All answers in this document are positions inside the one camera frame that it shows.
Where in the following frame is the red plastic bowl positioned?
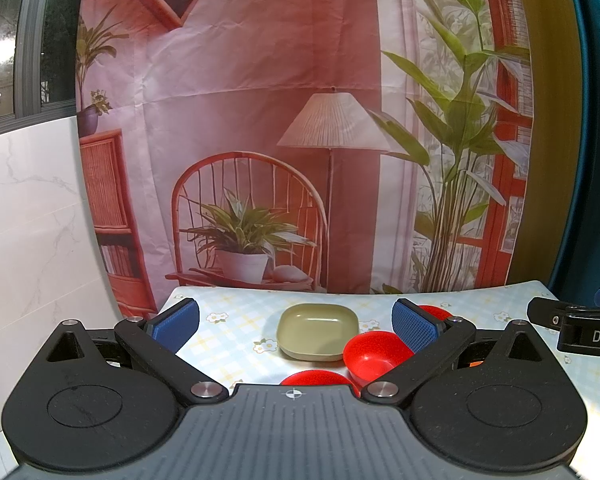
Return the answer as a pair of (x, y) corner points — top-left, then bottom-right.
(419, 304), (451, 321)
(342, 330), (414, 386)
(280, 370), (360, 396)

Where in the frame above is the printed room backdrop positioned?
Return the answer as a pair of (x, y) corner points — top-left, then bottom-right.
(76, 0), (583, 318)

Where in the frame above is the small green square plate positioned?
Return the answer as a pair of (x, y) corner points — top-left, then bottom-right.
(276, 304), (360, 362)

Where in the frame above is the floral checkered tablecloth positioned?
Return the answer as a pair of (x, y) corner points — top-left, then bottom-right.
(0, 278), (600, 480)

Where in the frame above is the dark window frame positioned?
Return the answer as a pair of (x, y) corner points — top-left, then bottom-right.
(0, 0), (81, 134)

